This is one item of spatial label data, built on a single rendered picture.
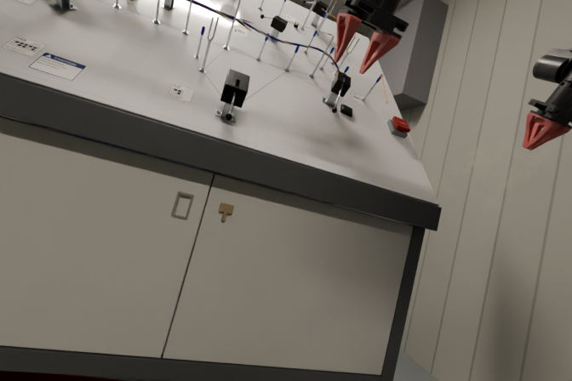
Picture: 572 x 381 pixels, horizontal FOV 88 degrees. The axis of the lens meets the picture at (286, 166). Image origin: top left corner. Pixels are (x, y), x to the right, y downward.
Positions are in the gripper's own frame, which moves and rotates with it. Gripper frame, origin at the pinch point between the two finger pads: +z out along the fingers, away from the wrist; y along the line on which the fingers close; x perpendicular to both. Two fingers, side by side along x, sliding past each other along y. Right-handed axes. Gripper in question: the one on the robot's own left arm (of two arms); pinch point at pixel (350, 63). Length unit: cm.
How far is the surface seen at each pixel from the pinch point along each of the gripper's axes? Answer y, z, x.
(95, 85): 41.6, 22.8, -11.0
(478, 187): -143, 33, -75
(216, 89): 19.5, 18.1, -21.6
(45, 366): 35, 69, 15
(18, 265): 44, 54, 6
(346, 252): -21.2, 40.2, 1.0
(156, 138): 28.2, 26.8, -4.0
